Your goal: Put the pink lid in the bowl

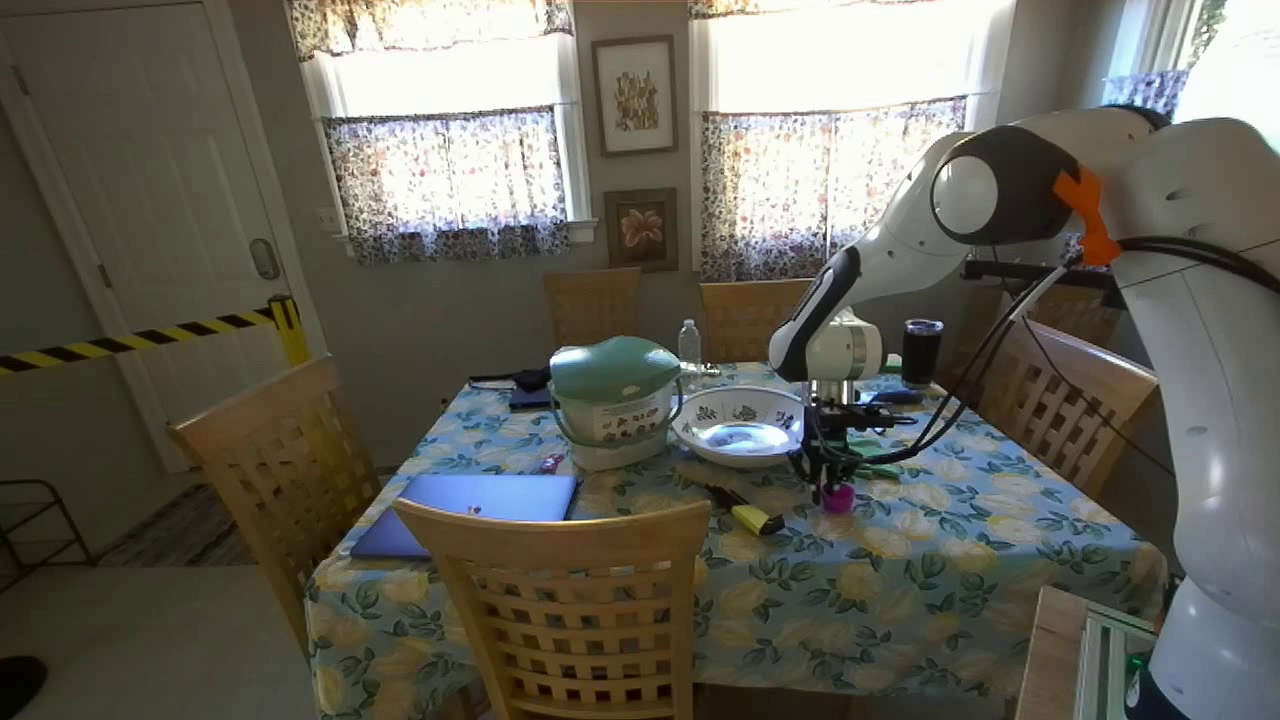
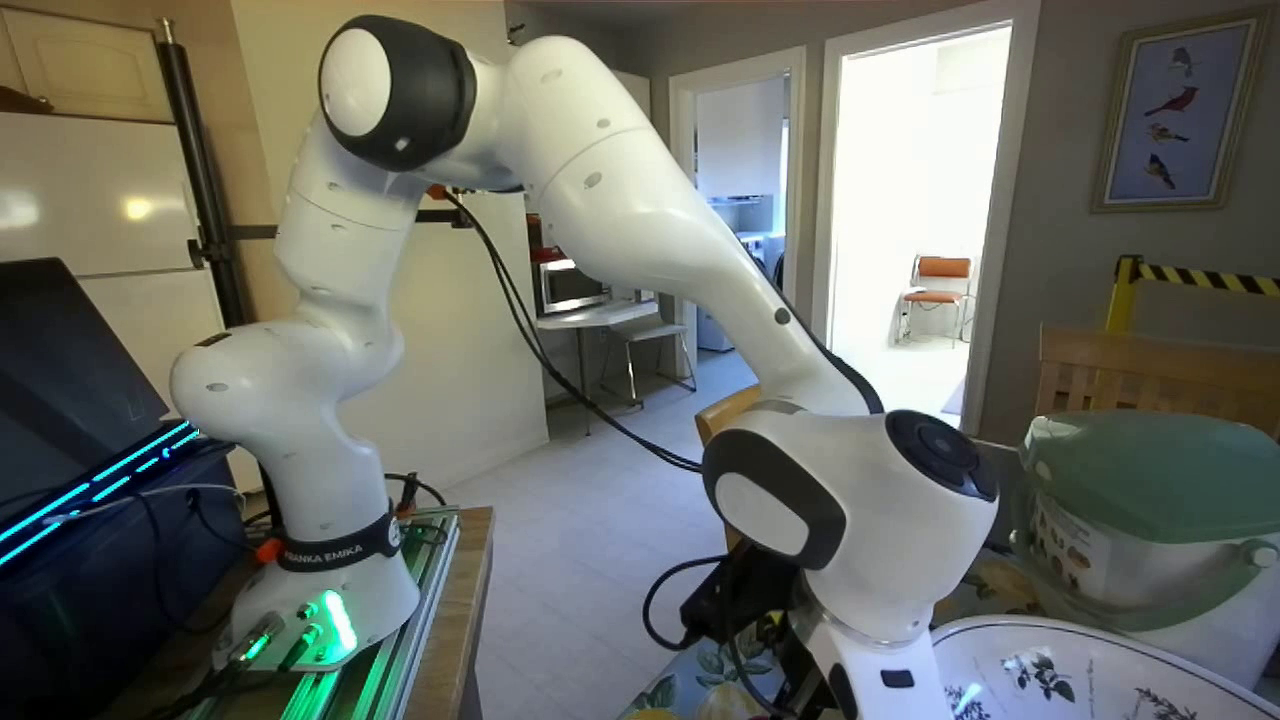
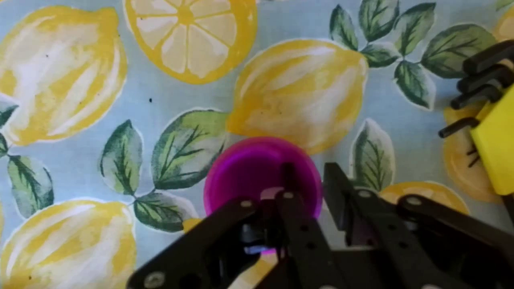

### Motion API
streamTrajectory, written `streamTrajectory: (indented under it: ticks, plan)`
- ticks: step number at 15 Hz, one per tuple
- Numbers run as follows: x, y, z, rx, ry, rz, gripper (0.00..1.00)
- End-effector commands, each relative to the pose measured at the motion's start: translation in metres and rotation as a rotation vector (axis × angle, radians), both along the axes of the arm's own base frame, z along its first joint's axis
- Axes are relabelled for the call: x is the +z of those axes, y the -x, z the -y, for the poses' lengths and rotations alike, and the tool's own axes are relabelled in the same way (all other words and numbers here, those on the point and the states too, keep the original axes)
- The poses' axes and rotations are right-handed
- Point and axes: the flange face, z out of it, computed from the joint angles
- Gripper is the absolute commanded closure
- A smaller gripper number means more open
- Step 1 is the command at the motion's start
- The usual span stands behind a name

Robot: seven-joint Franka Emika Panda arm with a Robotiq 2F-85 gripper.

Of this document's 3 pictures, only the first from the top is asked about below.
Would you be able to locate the yellow black caution tape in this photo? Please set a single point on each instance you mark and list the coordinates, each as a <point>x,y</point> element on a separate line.
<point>134,337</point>

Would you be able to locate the floral cafe curtain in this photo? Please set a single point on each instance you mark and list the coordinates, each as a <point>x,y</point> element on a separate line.
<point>826,182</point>
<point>445,182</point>

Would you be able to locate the large framed flower picture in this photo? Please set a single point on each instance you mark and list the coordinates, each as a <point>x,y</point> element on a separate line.
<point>635,93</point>

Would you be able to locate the white patterned bowl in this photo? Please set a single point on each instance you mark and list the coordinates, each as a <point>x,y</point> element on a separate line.
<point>742,424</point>

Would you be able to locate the white door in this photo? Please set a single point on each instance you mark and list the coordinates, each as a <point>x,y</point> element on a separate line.
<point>161,175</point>

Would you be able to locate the pink lid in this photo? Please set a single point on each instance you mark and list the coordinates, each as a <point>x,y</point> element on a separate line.
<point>836,501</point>

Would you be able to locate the green pot lid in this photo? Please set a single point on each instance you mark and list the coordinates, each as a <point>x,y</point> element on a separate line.
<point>615,363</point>

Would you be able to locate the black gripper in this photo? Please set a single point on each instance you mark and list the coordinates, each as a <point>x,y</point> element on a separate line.
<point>840,429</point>

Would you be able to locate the green cloth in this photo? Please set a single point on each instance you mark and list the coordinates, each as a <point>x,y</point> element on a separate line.
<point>880,470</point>

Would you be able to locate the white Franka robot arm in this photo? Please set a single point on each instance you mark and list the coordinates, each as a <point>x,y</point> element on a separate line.
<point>1200,332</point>

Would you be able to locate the white patterned pot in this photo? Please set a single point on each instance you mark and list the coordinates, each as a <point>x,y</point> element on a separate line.
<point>615,424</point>

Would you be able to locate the black cup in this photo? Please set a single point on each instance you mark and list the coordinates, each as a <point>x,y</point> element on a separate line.
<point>920,349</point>

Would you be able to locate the black and yellow brush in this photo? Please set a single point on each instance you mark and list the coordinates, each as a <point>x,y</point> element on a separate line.
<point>758,517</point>

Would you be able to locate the black shoe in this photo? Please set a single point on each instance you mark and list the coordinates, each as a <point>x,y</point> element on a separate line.
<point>19,685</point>

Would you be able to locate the floral curtain valance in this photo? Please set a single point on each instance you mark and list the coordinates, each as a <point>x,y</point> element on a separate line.
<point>427,24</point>

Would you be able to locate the small dark framed picture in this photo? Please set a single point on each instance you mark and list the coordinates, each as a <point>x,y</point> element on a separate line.
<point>641,229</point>

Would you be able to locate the lemon print tablecloth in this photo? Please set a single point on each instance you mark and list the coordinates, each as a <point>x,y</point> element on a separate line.
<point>933,573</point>

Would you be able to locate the clear water bottle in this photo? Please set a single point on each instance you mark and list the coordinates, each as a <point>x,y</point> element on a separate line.
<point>690,341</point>

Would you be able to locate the aluminium mounting rails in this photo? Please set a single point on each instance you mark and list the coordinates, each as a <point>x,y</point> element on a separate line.
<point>1113,662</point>

